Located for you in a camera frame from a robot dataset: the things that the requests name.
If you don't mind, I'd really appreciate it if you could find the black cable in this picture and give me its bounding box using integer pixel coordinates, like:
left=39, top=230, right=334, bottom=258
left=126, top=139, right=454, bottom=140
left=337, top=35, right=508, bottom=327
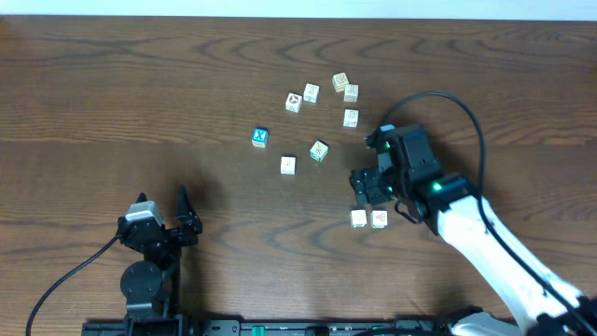
left=380, top=91, right=597, bottom=335
left=24, top=236, right=120, bottom=336

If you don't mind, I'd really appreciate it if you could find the right black cable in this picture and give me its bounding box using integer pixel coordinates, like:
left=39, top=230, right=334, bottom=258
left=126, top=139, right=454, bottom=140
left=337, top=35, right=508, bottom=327
left=380, top=91, right=597, bottom=335

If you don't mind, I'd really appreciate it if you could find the blue X wooden block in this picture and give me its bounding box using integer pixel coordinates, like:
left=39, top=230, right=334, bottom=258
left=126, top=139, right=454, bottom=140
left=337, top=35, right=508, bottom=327
left=251, top=127, right=269, bottom=148

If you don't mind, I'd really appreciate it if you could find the plain small wooden block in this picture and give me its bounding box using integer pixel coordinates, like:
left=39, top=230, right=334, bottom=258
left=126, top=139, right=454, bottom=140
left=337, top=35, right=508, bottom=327
left=280, top=156, right=297, bottom=175

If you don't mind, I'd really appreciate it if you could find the yellow-edged wooden block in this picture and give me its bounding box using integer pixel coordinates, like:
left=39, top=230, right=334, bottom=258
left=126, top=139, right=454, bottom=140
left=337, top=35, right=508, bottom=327
left=332, top=73, right=350, bottom=92

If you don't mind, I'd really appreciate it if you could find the left black cable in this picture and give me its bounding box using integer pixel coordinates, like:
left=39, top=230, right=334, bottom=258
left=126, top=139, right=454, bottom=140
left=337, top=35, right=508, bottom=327
left=24, top=236, right=120, bottom=336

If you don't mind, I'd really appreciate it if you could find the wooden block with X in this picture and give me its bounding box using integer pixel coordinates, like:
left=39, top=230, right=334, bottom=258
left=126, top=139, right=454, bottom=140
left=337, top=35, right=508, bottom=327
left=303, top=83, right=320, bottom=104

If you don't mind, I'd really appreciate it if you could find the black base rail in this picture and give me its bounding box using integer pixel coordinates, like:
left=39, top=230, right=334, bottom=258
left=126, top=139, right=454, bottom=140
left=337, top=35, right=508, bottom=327
left=81, top=318, right=451, bottom=336

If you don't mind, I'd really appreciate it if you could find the wooden block with ring picture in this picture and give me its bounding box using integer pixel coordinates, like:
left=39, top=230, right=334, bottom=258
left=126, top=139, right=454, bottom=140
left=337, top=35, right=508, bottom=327
left=343, top=109, right=359, bottom=128

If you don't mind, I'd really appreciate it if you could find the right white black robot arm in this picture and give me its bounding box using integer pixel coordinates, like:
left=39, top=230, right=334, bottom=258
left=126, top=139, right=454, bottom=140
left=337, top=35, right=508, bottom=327
left=350, top=125, right=596, bottom=335

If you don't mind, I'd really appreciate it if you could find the green-edged wooden block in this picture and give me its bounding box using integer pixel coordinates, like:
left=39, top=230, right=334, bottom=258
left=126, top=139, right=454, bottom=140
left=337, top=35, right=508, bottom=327
left=350, top=209, right=368, bottom=228
left=310, top=140, right=328, bottom=162

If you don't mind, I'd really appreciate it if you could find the wooden block beside yellow one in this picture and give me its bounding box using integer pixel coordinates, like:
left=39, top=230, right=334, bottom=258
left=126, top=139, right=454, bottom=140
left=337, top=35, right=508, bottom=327
left=343, top=84, right=359, bottom=103

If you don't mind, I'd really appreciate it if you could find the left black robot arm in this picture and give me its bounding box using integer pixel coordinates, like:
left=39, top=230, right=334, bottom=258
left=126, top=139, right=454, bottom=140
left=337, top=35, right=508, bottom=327
left=116, top=186, right=202, bottom=336

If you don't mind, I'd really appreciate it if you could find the wooden block with red circle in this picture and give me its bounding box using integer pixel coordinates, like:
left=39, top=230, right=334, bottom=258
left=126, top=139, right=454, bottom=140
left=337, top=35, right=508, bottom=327
left=285, top=92, right=302, bottom=113

